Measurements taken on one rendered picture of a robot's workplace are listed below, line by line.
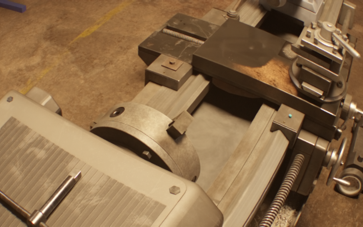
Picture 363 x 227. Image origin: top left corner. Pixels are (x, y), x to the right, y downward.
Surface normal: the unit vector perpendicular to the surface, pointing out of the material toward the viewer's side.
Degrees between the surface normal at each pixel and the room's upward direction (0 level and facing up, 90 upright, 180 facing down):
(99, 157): 0
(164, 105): 0
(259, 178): 36
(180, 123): 31
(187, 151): 54
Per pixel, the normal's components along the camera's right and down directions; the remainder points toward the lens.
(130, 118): -0.07, -0.76
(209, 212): 0.66, -0.25
